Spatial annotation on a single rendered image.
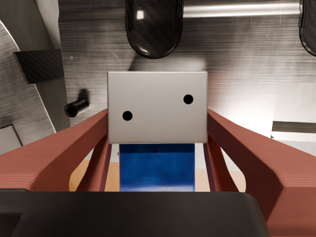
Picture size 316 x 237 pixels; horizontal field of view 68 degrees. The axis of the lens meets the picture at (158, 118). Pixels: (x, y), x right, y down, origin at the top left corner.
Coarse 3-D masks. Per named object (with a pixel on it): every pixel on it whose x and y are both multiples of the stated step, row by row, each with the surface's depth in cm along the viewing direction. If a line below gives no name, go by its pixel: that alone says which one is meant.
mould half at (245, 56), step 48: (96, 0) 16; (192, 0) 15; (240, 0) 14; (288, 0) 14; (96, 48) 16; (192, 48) 15; (240, 48) 15; (288, 48) 14; (96, 96) 18; (240, 96) 16
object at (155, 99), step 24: (120, 72) 11; (144, 72) 11; (168, 72) 11; (192, 72) 11; (120, 96) 11; (144, 96) 11; (168, 96) 11; (192, 96) 12; (120, 120) 11; (144, 120) 11; (168, 120) 12; (192, 120) 12; (120, 144) 13; (144, 144) 13; (168, 144) 13; (192, 144) 13; (120, 168) 13; (144, 168) 13; (168, 168) 13; (192, 168) 13
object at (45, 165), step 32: (96, 128) 10; (0, 160) 6; (32, 160) 6; (64, 160) 7; (96, 160) 11; (0, 192) 5; (32, 192) 5; (64, 192) 5; (96, 192) 5; (128, 192) 5; (160, 192) 5; (192, 192) 5; (224, 192) 5; (0, 224) 5; (32, 224) 4; (64, 224) 4; (96, 224) 4; (128, 224) 4; (160, 224) 4; (192, 224) 4; (224, 224) 4; (256, 224) 4
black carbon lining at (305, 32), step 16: (128, 0) 15; (144, 0) 16; (160, 0) 16; (176, 0) 15; (304, 0) 14; (128, 16) 16; (144, 16) 16; (160, 16) 16; (176, 16) 15; (304, 16) 14; (128, 32) 16; (144, 32) 16; (160, 32) 16; (176, 32) 15; (304, 32) 14; (144, 48) 16; (160, 48) 16
